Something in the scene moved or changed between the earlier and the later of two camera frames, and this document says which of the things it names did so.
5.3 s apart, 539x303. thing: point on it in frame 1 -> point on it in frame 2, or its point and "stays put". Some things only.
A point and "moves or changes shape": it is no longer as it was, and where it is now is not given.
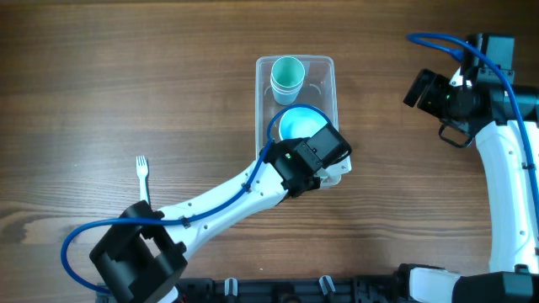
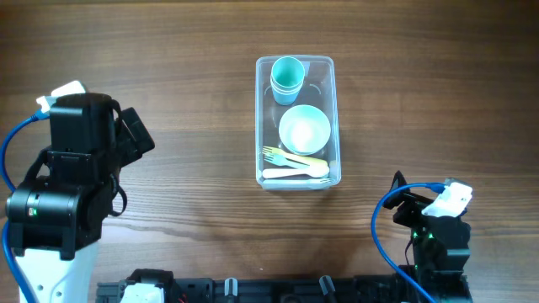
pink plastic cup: [287, 91] stays put
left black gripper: [304, 185] -> [136, 135]
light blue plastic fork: [141, 171] moves or changes shape
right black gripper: [451, 134] -> [409, 204]
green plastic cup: [287, 72] stays put
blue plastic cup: [285, 93] moves or changes shape
